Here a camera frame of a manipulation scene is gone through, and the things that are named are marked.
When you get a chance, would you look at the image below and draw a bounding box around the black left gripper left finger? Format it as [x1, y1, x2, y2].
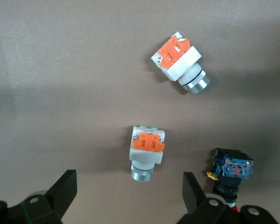
[0, 169, 78, 224]

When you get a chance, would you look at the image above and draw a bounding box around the red mushroom push button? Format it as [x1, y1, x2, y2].
[206, 147, 254, 213]

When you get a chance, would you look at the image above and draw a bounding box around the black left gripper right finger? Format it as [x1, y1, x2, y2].
[177, 172, 280, 224]

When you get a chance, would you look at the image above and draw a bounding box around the brown table mat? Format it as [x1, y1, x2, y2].
[0, 0, 280, 224]

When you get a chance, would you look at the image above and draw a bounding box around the green button white orange block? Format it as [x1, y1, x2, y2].
[129, 125, 166, 182]
[150, 32, 211, 95]

